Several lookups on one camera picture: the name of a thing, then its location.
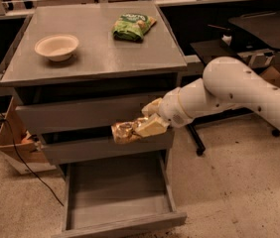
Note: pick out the grey middle drawer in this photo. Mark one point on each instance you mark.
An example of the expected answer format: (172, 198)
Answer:
(99, 148)

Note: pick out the open grey bottom drawer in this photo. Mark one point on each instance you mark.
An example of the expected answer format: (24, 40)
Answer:
(119, 197)

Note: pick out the grey top drawer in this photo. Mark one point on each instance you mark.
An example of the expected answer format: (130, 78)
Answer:
(84, 114)

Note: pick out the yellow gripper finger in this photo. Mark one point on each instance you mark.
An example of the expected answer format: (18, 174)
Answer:
(151, 108)
(154, 125)

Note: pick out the grey drawer cabinet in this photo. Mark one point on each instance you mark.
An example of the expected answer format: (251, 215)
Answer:
(100, 67)

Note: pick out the black rolling laptop stand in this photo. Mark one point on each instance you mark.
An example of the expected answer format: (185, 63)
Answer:
(207, 51)

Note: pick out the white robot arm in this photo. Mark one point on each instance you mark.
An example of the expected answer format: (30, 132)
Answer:
(226, 83)

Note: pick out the green chip bag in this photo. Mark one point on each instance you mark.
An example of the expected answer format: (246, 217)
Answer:
(132, 27)

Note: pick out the cardboard box left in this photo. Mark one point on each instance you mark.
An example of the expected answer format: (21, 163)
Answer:
(18, 147)

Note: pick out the white paper bowl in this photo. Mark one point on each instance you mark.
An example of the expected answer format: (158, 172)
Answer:
(58, 47)

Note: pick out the black tray panel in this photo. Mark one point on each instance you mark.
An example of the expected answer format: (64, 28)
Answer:
(265, 26)

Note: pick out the orange soda can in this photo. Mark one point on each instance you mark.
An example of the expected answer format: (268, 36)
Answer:
(125, 132)

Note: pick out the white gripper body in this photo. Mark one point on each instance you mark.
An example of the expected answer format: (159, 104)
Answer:
(171, 108)

